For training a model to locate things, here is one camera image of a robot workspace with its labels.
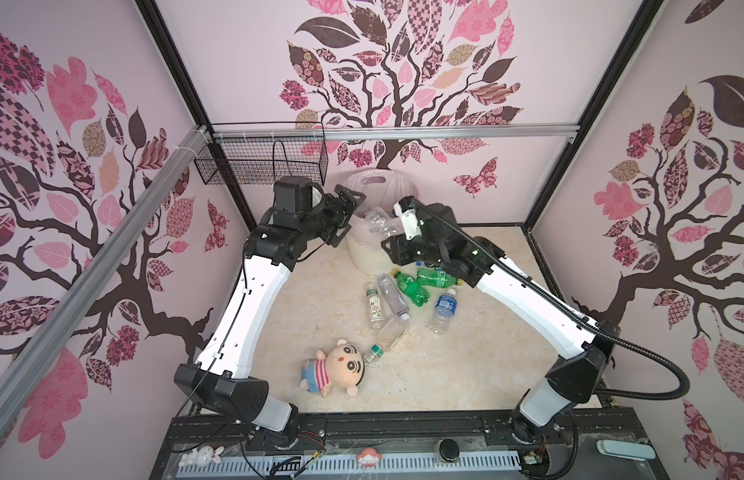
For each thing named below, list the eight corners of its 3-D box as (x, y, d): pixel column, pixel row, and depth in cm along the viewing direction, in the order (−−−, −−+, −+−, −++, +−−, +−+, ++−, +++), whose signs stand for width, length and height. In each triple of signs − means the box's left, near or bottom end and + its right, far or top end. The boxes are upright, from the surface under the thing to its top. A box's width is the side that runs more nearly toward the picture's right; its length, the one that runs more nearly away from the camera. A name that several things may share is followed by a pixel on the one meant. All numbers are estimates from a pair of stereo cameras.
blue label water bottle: (426, 330, 93) (428, 323, 89) (439, 293, 102) (442, 284, 98) (446, 338, 91) (449, 330, 87) (458, 299, 100) (461, 291, 96)
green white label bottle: (371, 330, 93) (371, 323, 89) (365, 291, 102) (365, 283, 98) (386, 328, 93) (386, 321, 89) (378, 289, 103) (378, 281, 99)
